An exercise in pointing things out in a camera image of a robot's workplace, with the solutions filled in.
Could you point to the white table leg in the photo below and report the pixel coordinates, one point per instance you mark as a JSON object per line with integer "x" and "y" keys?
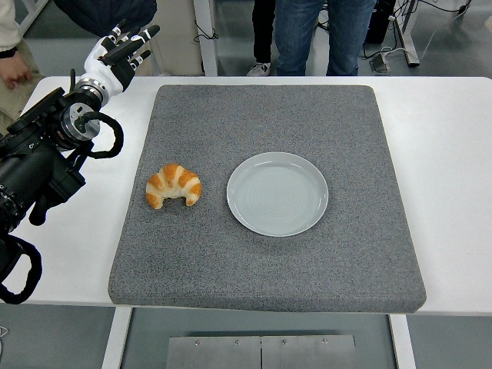
{"x": 403, "y": 346}
{"x": 115, "y": 342}

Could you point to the golden brown croissant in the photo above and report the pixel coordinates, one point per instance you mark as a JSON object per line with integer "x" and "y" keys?
{"x": 173, "y": 178}

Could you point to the grey floor adapter box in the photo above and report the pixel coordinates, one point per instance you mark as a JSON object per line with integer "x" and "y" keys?
{"x": 380, "y": 62}

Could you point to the person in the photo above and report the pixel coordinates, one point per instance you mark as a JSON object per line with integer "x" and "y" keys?
{"x": 263, "y": 30}
{"x": 7, "y": 23}
{"x": 96, "y": 9}
{"x": 307, "y": 30}

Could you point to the black computer box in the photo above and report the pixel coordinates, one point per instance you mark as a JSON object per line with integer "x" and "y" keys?
{"x": 378, "y": 23}

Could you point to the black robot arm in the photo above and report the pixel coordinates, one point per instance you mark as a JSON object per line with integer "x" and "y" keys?
{"x": 30, "y": 169}

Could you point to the white desk frame leg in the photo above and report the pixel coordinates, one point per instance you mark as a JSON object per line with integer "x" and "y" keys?
{"x": 409, "y": 50}

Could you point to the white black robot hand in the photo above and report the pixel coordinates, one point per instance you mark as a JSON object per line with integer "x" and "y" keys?
{"x": 104, "y": 67}

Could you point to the person's hand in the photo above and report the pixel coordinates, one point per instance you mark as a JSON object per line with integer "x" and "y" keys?
{"x": 15, "y": 69}

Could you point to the grey metal plate with screws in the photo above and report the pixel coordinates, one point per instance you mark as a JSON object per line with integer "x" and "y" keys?
{"x": 261, "y": 353}

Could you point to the pale grey round plate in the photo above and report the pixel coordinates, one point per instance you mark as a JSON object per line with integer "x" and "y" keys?
{"x": 276, "y": 196}

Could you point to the grey speckled mat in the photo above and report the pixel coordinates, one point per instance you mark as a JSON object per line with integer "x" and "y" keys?
{"x": 230, "y": 269}

